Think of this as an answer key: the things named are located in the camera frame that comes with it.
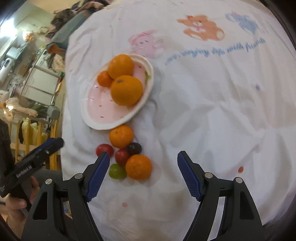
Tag pile of clothes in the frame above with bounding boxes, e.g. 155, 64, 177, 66
46, 1, 112, 72

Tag large orange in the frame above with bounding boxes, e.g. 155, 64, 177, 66
107, 54, 134, 79
110, 75, 144, 106

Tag white kitchen cabinets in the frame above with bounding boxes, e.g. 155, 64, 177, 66
19, 49, 62, 107

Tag person left hand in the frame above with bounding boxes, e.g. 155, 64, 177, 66
6, 176, 40, 238

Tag red cherry tomato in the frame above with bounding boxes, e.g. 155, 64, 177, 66
115, 149, 130, 166
95, 144, 114, 157

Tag pink strawberry ceramic plate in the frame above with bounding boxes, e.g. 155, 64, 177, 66
80, 54, 154, 130

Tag green tomato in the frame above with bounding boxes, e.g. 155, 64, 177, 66
108, 164, 127, 180

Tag yellow wooden rack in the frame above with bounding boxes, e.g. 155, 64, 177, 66
8, 118, 59, 163

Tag small mandarin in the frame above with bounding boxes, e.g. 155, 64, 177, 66
125, 154, 152, 181
97, 70, 113, 88
109, 125, 134, 149

